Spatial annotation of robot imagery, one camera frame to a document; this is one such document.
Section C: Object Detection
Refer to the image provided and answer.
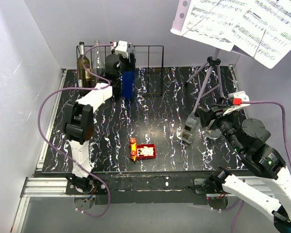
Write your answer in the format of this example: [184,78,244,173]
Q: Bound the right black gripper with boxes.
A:
[195,103,243,154]

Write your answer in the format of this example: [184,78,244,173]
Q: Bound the tall blue glass bottle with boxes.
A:
[121,43,136,98]

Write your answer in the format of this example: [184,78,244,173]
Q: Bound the clear square bottle black cap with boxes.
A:
[181,112,200,144]

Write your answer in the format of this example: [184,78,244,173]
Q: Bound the clear round bottle brown cap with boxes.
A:
[204,120,221,140]

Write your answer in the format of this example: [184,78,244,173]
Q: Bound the clear tall bottle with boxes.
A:
[92,47,105,77]

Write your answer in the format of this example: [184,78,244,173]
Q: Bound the green wine bottle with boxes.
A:
[77,42,92,88]

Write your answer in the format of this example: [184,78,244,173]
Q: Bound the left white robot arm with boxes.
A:
[63,52,136,194]

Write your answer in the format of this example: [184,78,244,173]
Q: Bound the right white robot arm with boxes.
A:
[195,98,291,233]

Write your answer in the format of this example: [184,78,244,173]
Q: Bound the red yellow toy truck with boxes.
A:
[129,138,157,162]

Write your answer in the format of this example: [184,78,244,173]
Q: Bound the white sheet music pages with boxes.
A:
[180,0,291,69]

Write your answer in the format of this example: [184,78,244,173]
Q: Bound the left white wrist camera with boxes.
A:
[114,40,129,58]

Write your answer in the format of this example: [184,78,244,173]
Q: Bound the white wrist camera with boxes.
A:
[114,40,129,58]
[223,91,250,116]

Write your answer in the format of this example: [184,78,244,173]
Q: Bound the black wire wine rack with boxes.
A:
[76,42,164,96]

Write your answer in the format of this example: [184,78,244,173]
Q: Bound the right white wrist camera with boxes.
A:
[223,91,250,116]

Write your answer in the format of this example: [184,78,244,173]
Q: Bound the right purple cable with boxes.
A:
[229,100,291,233]

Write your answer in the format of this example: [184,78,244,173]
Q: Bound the purple cable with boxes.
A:
[229,100,291,233]
[38,42,119,217]

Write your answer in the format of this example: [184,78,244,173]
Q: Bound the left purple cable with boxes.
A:
[38,42,119,217]

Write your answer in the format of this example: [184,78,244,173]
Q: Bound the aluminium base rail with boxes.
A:
[13,67,268,233]

